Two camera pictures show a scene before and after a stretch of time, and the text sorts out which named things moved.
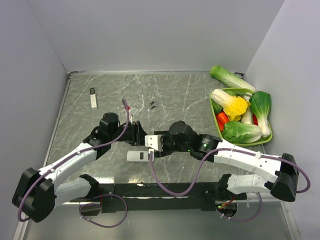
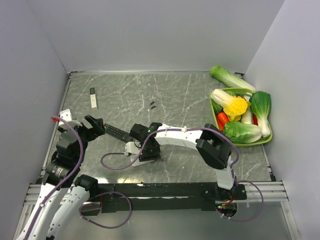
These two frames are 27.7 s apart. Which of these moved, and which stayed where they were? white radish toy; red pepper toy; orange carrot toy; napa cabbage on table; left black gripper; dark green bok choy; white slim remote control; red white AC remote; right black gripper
Moved: right black gripper; left black gripper; red white AC remote
Stayed: red pepper toy; napa cabbage on table; white slim remote control; dark green bok choy; white radish toy; orange carrot toy
